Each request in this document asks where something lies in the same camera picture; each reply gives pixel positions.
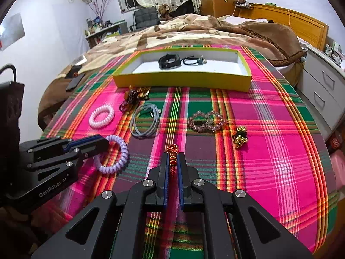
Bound black office chair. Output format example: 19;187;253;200
129;6;161;31

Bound wall poster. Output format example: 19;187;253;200
0;13;26;52

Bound group of bottles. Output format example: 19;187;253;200
86;17;104;35

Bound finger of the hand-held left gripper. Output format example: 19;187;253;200
25;143;110;184
19;134;110;155

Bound pink green plaid cloth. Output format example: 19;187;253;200
40;44;339;259

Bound window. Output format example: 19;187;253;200
117;0;141;13

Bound gold bead hair tie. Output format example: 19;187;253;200
232;125;249;149

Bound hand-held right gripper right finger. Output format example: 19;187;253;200
176;152;314;259

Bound brown patterned blanket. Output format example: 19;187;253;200
38;13;308;130

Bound purple spiral hair tie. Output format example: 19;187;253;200
93;134;130;174

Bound wooden headboard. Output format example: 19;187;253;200
237;3;330;52

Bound brown teddy bear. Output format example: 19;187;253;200
158;4;172;21

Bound black smart band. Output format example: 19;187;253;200
158;54;182;70

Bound yellow-green cardboard box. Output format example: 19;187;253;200
112;47;252;93

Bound black phone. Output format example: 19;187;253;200
66;72;86;91

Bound eyeglasses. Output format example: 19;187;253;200
325;44;344;64

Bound red braided bracelet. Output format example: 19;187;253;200
166;144;180;176

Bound dried purple branches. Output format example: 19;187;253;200
89;0;111;22

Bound black bag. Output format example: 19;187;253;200
172;0;201;17

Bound rhinestone hair clip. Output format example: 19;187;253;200
187;110;225;133

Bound dark red beaded bracelet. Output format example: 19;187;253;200
119;86;151;112

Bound grey cord necklace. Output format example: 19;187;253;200
129;103;162;139

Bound white spiral hair tie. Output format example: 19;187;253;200
89;105;115;129

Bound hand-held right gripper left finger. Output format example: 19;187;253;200
31;152;171;259

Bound pink plastic container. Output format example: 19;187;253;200
330;151;345;189

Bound white pillow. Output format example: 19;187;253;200
224;15;270;24

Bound black cable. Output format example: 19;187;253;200
0;64;17;83

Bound white nightstand with drawers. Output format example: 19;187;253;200
296;44;345;141

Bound white desk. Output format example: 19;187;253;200
85;20;128;49

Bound black hair tie with bead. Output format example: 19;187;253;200
182;55;208;66

